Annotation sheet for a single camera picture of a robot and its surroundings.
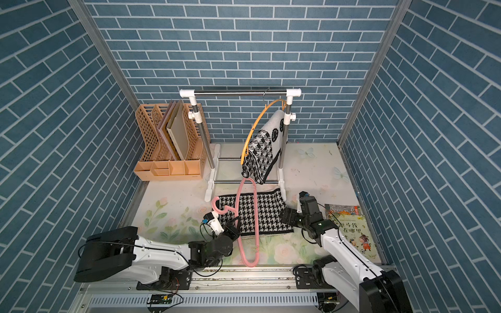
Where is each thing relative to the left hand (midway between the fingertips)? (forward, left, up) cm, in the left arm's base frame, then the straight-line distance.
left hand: (248, 222), depth 78 cm
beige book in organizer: (+37, +34, +17) cm, 53 cm away
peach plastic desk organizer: (+34, +50, -4) cm, 61 cm away
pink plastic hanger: (+5, +5, 0) cm, 7 cm away
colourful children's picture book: (+5, -47, -9) cm, 48 cm away
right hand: (+6, -18, -5) cm, 20 cm away
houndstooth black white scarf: (+11, -11, -8) cm, 17 cm away
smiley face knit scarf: (+25, -6, +19) cm, 32 cm away
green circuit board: (-24, +32, -14) cm, 42 cm away
